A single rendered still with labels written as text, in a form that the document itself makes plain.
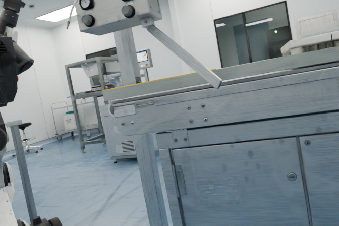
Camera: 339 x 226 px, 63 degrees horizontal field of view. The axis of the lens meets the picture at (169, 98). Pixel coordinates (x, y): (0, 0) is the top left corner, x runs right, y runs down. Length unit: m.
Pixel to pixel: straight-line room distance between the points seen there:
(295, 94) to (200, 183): 0.36
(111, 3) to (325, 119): 0.63
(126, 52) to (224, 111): 0.53
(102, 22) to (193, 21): 5.26
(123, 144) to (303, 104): 2.97
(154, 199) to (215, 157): 0.46
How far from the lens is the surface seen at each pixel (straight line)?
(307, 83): 0.73
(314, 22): 5.70
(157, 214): 1.22
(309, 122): 0.78
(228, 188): 0.84
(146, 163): 1.15
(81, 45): 7.43
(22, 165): 2.25
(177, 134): 0.81
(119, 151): 3.58
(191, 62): 0.66
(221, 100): 0.73
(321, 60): 0.73
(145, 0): 0.76
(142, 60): 3.67
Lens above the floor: 0.88
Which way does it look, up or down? 3 degrees down
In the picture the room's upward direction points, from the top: 10 degrees counter-clockwise
